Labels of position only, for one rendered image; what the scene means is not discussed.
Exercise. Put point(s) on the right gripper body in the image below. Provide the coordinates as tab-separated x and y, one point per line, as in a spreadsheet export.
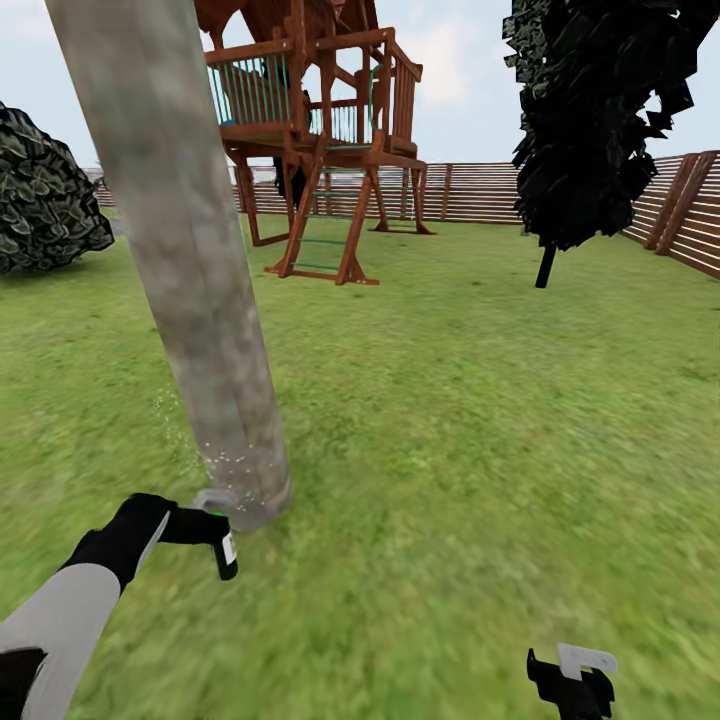
555	687

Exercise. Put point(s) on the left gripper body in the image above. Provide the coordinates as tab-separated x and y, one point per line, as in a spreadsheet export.
204	528

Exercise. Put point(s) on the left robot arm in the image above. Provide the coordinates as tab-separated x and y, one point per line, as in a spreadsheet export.
46	645

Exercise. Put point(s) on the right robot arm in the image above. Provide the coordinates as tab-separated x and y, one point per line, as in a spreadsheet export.
579	693

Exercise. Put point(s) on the bush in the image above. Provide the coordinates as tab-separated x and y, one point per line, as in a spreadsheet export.
48	208

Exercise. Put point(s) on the pesticide atomizer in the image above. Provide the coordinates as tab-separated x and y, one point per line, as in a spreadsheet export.
225	557

